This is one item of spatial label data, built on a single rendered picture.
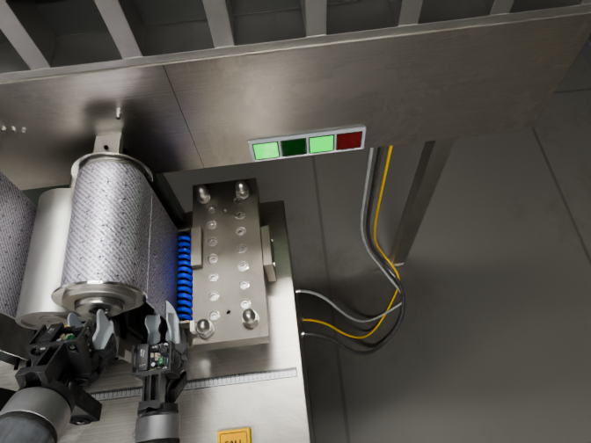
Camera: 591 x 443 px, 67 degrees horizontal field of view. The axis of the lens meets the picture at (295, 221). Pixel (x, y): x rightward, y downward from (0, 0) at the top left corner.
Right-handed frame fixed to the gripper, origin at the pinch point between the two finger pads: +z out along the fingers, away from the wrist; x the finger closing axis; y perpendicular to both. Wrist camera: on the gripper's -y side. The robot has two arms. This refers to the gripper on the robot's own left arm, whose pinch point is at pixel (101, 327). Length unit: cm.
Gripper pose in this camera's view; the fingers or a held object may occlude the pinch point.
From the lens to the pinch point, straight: 84.1
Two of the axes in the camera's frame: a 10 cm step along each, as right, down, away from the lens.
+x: -9.9, 1.2, -0.1
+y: -1.1, -9.2, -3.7
